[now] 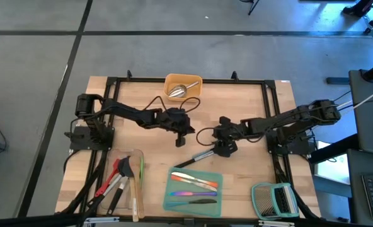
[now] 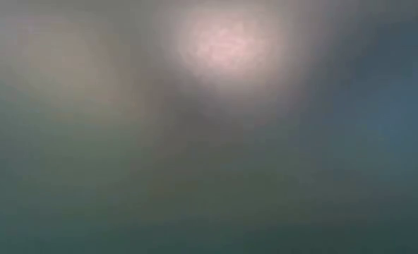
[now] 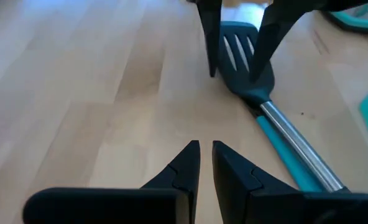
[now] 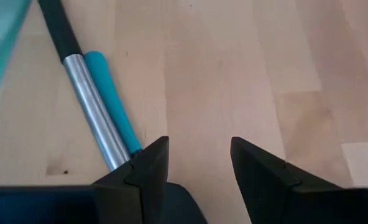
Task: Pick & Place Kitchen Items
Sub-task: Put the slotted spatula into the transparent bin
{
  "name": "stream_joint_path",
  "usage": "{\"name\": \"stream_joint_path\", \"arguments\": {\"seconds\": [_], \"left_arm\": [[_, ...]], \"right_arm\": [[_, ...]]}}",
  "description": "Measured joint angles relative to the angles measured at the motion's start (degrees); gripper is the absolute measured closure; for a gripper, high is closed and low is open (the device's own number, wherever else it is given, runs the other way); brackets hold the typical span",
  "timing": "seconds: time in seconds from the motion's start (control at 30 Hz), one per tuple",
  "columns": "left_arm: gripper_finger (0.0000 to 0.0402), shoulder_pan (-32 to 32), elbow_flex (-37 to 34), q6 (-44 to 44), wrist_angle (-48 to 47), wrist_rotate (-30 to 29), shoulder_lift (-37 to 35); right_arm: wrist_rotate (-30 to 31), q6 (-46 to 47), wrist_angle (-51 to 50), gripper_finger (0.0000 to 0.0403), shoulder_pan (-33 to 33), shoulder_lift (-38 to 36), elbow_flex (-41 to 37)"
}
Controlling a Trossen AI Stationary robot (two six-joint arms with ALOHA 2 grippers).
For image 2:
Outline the teal plastic tray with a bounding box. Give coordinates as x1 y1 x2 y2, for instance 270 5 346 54
0 0 418 254

